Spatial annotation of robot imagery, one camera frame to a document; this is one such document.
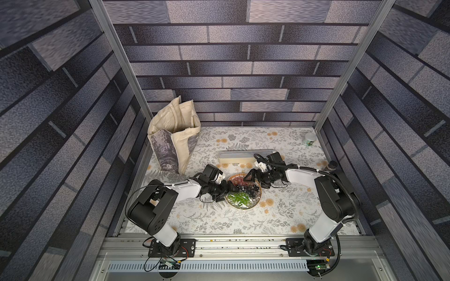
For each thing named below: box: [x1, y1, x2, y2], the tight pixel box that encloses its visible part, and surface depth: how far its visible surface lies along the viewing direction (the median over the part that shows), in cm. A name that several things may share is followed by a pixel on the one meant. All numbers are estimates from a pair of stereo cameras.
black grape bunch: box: [236, 183, 261, 198], surface depth 89 cm
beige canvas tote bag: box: [147, 95, 201, 176], surface depth 92 cm
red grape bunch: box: [230, 175, 254, 187], surface depth 91 cm
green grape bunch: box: [227, 192, 251, 207], surface depth 87 cm
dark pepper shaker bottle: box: [326, 160, 339, 171], surface depth 92 cm
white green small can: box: [304, 132, 317, 147], surface depth 109 cm
